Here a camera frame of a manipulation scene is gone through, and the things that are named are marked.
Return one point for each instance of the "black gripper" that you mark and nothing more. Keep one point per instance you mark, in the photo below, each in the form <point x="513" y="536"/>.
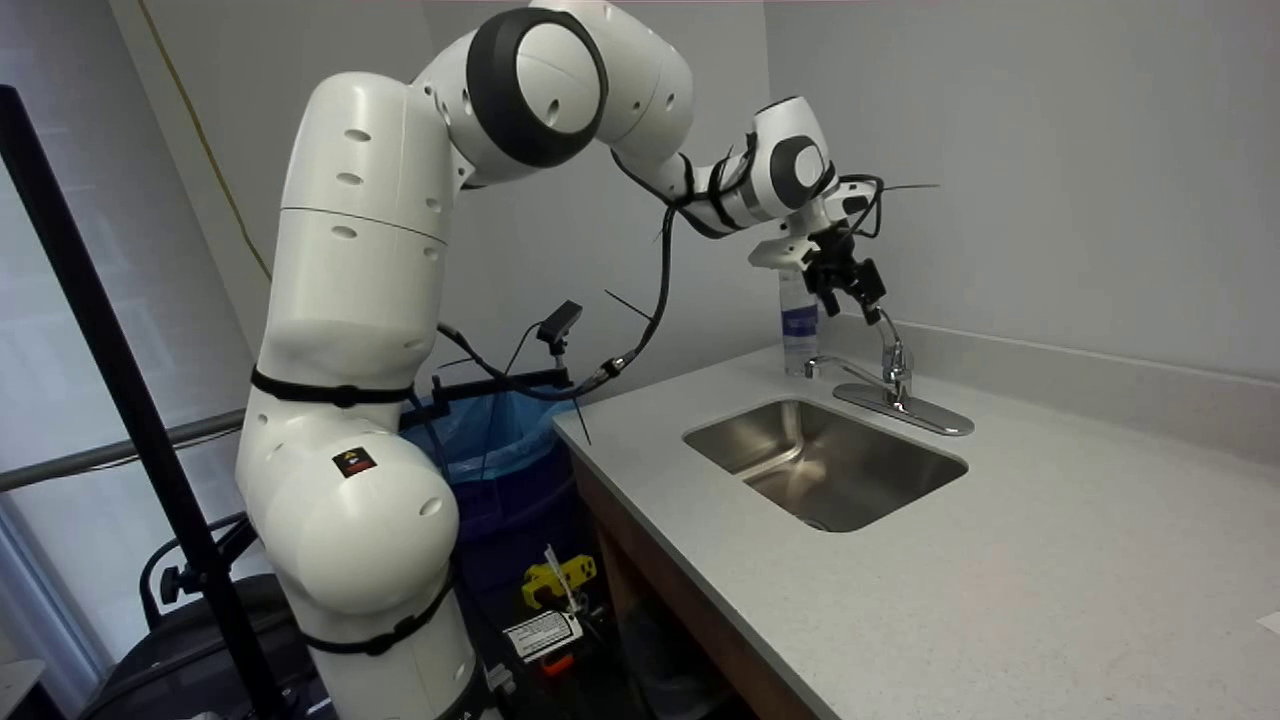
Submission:
<point x="843" y="266"/>

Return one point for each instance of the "chrome tap nozzle spout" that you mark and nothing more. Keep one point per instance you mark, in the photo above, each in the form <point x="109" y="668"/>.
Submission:
<point x="843" y="367"/>

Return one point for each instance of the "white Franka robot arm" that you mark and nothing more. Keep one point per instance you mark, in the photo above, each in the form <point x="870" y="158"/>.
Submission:
<point x="361" y="335"/>

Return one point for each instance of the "clear smartwater bottle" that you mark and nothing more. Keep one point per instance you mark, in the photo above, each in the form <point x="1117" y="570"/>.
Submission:
<point x="798" y="325"/>

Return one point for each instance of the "stainless steel sink basin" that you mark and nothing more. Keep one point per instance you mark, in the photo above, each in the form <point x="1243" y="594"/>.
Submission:
<point x="824" y="466"/>

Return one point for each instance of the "grey counter backsplash strip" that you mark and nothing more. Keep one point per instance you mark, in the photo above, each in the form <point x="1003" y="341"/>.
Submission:
<point x="1066" y="373"/>

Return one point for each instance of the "wooden counter cabinet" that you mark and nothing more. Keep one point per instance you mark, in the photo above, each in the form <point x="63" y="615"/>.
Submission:
<point x="664" y="587"/>

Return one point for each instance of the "blue lined trash bin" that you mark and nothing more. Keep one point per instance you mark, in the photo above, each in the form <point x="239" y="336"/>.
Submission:
<point x="507" y="466"/>

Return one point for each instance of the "yellow tool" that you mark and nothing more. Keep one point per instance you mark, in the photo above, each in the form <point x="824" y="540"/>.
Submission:
<point x="557" y="577"/>

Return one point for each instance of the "white red labelled device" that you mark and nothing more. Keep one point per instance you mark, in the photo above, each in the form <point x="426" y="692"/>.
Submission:
<point x="545" y="633"/>

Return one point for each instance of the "black stand pole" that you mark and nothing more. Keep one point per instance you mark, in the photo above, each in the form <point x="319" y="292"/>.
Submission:
<point x="123" y="384"/>

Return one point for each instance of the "black equipment case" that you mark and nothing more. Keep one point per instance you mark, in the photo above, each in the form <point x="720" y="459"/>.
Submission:
<point x="146" y="667"/>

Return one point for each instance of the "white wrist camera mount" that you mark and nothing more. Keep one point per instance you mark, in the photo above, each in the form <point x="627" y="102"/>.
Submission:
<point x="783" y="251"/>

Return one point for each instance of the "small black clip camera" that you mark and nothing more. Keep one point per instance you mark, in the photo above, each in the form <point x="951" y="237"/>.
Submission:
<point x="557" y="325"/>

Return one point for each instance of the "grey window rail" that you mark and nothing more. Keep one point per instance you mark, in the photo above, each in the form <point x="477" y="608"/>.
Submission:
<point x="80" y="460"/>

